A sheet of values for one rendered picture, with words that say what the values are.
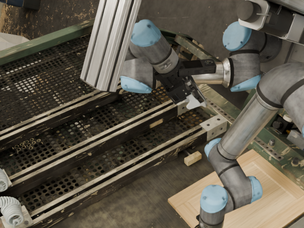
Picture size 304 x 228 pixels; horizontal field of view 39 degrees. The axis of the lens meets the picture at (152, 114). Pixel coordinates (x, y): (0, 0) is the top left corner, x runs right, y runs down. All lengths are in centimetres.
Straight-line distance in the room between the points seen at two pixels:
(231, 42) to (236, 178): 59
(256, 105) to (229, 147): 18
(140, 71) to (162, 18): 228
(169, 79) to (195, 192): 71
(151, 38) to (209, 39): 230
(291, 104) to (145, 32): 41
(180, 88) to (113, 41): 38
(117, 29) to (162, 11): 292
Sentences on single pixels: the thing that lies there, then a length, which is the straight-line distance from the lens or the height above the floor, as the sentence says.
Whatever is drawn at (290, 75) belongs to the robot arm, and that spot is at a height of 168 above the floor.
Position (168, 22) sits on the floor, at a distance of 377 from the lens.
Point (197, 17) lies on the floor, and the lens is 355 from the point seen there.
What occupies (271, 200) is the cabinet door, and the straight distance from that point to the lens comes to 186.
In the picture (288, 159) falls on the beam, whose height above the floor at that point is 86.
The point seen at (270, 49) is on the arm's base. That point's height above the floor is 109.
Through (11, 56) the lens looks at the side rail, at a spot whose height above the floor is 145.
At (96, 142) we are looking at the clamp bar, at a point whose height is 142.
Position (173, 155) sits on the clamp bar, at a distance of 196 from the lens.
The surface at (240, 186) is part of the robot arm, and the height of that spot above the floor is 153.
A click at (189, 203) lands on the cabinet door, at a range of 181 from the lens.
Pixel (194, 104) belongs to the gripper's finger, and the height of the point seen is 159.
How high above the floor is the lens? 259
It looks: 43 degrees down
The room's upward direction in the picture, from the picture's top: 87 degrees counter-clockwise
